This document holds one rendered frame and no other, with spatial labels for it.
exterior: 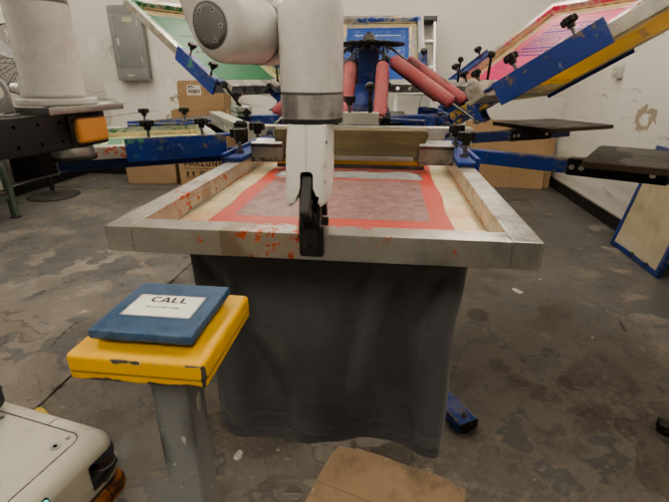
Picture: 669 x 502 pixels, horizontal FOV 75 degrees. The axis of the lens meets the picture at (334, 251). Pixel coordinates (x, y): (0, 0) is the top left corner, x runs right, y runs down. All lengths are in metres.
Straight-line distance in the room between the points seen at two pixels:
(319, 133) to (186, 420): 0.34
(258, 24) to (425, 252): 0.33
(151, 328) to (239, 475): 1.19
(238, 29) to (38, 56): 0.45
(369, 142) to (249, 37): 0.64
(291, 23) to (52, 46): 0.48
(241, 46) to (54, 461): 1.15
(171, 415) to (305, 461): 1.11
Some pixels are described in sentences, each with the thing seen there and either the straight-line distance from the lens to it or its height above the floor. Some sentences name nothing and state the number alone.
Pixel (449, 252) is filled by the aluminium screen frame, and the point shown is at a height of 0.97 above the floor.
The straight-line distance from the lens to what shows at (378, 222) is 0.73.
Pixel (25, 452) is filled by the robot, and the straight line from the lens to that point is 1.47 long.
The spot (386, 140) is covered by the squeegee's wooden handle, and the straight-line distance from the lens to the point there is 1.12.
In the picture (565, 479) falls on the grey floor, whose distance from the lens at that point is 1.71.
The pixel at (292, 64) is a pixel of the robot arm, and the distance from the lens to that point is 0.52.
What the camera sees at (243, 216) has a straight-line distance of 0.77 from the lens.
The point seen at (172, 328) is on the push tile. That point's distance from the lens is 0.42.
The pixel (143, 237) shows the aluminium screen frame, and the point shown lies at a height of 0.97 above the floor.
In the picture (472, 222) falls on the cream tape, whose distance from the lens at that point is 0.76.
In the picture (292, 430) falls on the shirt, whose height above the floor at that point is 0.55.
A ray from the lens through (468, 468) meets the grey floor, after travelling 1.63.
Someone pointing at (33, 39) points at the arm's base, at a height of 1.24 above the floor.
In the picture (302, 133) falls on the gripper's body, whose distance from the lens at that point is 0.51.
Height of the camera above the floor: 1.18
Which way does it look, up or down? 22 degrees down
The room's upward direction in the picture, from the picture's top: straight up
